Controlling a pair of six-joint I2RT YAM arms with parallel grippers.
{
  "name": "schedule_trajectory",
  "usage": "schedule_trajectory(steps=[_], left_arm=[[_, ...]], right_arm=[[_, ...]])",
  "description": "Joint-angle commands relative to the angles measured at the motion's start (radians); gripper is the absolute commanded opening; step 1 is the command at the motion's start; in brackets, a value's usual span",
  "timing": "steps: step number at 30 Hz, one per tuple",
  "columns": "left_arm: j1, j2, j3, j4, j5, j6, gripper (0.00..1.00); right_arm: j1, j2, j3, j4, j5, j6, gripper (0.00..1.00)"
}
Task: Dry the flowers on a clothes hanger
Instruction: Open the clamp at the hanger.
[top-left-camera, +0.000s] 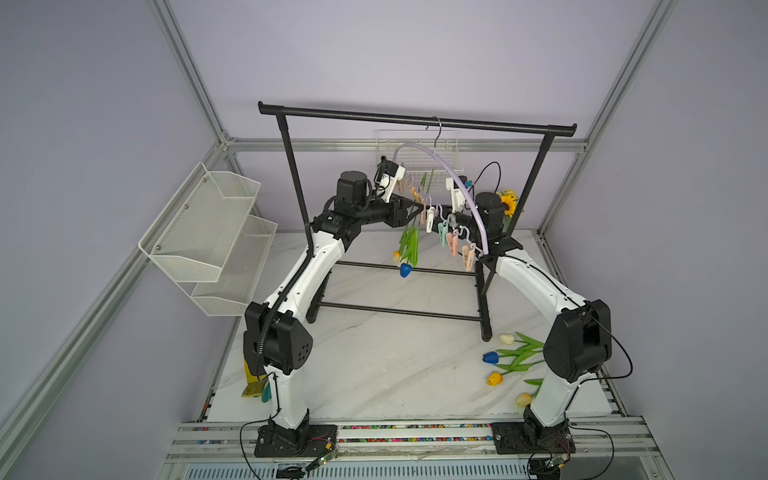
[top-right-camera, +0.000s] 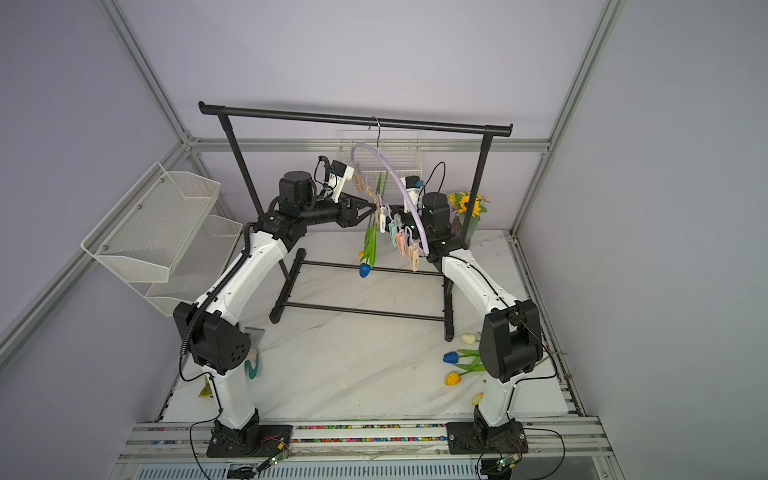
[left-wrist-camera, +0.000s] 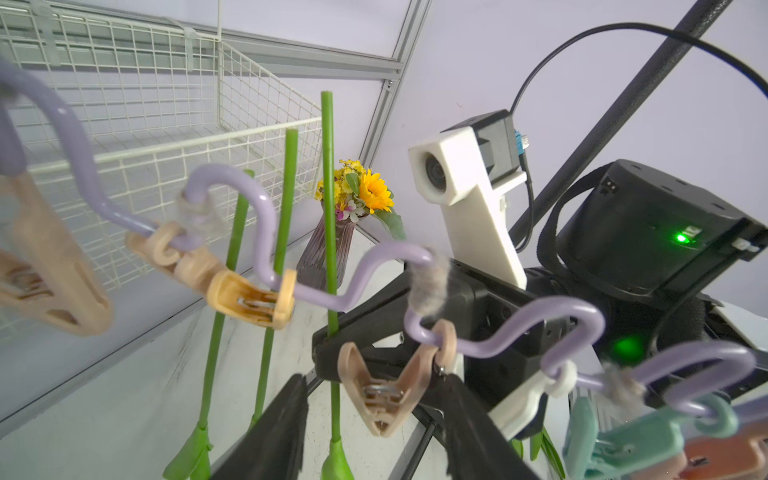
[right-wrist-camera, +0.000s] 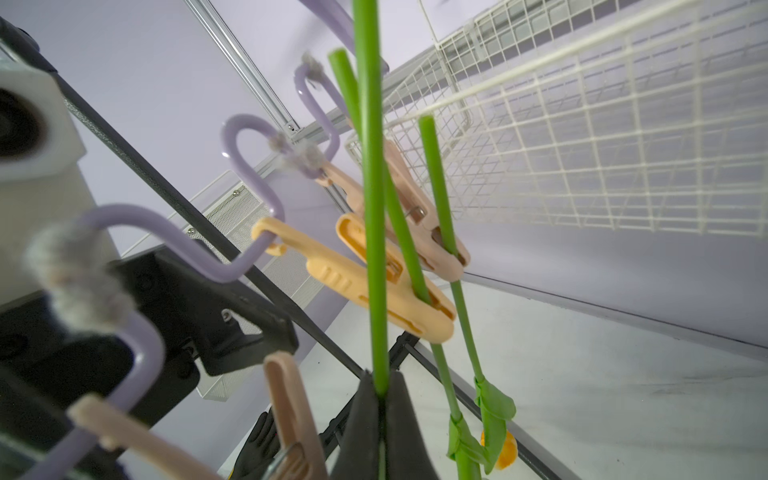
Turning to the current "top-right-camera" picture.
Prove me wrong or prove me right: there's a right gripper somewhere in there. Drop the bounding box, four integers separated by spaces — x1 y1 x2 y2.
379 206 434 243

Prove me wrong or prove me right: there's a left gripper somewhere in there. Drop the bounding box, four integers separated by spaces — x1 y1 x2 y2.
301 193 376 229

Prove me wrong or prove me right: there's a lilac clip hanger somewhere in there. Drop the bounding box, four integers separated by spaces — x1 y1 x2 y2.
348 117 430 277

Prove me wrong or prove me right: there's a yellow tulip group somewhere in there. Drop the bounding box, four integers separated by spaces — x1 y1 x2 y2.
444 365 486 386
358 203 376 265

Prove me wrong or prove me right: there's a blue tulip group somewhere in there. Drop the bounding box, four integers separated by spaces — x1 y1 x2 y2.
359 174 386 278
442 349 482 368

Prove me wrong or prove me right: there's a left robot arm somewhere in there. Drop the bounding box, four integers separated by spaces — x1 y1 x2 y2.
173 161 375 431

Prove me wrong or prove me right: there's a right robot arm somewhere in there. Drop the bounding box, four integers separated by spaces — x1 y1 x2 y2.
394 188 551 429

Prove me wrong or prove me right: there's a black clothes rack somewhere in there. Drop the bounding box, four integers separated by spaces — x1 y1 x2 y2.
198 100 514 343

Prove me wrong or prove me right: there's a dark ribbed vase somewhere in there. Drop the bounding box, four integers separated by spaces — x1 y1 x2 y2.
451 214 481 249

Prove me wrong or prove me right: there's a sunflower bouquet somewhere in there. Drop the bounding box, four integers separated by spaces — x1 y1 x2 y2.
447 191 489 218

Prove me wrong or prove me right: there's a white tulip right group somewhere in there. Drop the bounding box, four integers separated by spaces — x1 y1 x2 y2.
461 333 481 345

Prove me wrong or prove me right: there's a teal green glove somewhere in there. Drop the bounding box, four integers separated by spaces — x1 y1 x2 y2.
244 327 265 380

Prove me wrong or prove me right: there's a white mesh two-tier shelf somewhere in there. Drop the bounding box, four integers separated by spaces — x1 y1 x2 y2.
81 163 242 317

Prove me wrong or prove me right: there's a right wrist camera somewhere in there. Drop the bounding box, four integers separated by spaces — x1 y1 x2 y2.
402 175 424 209

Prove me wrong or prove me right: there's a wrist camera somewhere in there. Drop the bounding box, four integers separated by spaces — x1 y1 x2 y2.
402 175 424 209
328 160 355 203

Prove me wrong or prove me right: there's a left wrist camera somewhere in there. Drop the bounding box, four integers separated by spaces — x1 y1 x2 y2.
328 160 355 203

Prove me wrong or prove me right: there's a white wire wall basket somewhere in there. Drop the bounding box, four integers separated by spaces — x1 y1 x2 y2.
336 128 423 195

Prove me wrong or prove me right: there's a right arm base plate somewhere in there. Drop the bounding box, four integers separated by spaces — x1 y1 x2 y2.
446 422 529 454

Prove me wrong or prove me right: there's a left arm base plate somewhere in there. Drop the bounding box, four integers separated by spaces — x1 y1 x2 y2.
206 421 293 458

